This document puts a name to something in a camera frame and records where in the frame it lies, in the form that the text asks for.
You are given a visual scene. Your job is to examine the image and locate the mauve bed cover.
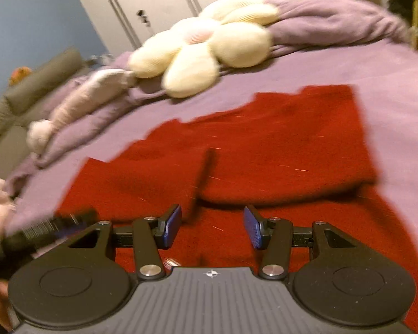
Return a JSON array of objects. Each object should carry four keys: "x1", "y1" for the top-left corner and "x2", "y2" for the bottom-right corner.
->
[{"x1": 0, "y1": 36, "x2": 418, "y2": 258}]

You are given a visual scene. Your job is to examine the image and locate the small dark hanging ornament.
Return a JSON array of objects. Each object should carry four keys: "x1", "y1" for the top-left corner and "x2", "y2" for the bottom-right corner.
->
[{"x1": 136, "y1": 9, "x2": 152, "y2": 27}]

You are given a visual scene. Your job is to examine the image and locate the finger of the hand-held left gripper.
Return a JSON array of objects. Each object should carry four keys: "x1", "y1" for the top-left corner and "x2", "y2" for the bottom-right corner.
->
[{"x1": 54, "y1": 209, "x2": 99, "y2": 233}]

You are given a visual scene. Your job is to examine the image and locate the crumpled purple blanket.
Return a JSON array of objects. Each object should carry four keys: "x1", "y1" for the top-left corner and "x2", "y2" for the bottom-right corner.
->
[{"x1": 7, "y1": 0, "x2": 413, "y2": 195}]

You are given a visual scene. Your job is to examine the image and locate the orange toy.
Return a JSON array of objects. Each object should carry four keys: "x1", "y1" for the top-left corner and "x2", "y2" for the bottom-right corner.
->
[{"x1": 8, "y1": 66, "x2": 34, "y2": 86}]

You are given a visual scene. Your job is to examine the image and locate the cream flower-shaped pillow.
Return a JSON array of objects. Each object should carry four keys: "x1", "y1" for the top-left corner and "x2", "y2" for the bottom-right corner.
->
[{"x1": 128, "y1": 0, "x2": 279, "y2": 99}]

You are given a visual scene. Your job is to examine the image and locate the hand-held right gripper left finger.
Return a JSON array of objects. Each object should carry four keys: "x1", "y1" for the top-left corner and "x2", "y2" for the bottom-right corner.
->
[{"x1": 68, "y1": 205, "x2": 182, "y2": 281}]

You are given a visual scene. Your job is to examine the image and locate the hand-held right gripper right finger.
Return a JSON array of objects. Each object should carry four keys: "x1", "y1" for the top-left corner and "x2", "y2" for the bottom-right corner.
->
[{"x1": 243, "y1": 205, "x2": 356, "y2": 280}]

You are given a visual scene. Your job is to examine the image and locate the red knitted sweater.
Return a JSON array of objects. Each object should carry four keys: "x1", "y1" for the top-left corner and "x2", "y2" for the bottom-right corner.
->
[{"x1": 54, "y1": 84, "x2": 418, "y2": 334}]

